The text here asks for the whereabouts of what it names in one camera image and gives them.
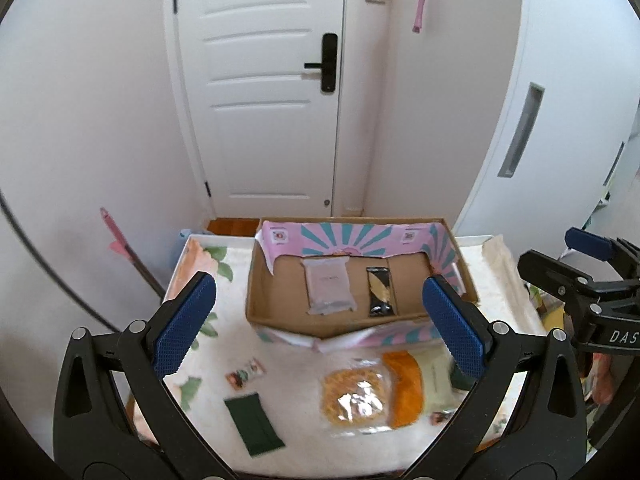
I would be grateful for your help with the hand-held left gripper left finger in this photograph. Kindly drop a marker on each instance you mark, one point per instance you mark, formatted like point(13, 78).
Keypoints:
point(184, 330)

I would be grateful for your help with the clear bag of yellow snacks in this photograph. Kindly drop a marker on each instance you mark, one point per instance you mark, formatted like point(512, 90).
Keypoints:
point(356, 399)

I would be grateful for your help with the pink printed cardboard box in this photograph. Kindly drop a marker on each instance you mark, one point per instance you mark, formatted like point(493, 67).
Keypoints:
point(280, 290)

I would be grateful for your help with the tiny printed snack packet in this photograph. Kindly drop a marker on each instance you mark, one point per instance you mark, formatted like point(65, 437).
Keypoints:
point(442, 417)

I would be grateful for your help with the orange snack packet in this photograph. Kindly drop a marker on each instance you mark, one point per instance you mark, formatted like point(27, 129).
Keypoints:
point(407, 390)

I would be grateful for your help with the black snack packet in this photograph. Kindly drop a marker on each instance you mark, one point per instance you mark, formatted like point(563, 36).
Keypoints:
point(381, 292)

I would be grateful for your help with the small printed snack packet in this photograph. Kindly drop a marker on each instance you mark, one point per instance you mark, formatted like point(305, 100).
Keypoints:
point(245, 373)

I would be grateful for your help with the floral tablecloth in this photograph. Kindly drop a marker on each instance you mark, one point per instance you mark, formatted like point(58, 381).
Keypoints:
point(295, 390)

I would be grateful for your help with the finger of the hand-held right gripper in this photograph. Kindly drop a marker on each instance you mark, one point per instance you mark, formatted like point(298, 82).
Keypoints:
point(550, 271)
point(587, 244)

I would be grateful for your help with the dark green snack packet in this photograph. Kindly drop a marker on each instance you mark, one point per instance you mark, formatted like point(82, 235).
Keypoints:
point(254, 425)

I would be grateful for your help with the white cabinet door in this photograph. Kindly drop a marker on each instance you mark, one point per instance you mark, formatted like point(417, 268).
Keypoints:
point(570, 35)

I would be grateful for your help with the pale green snack packet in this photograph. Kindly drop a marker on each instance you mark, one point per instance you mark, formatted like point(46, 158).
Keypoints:
point(436, 377)

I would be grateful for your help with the pale pink snack packet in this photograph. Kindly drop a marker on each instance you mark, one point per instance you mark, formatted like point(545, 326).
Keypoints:
point(327, 285)

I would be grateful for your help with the pink mop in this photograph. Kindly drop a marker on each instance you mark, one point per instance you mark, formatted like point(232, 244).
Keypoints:
point(120, 247)

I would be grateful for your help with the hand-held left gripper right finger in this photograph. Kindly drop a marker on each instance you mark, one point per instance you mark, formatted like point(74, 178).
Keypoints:
point(452, 330)

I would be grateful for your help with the pink cloth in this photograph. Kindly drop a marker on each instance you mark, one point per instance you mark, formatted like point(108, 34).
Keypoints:
point(602, 380)

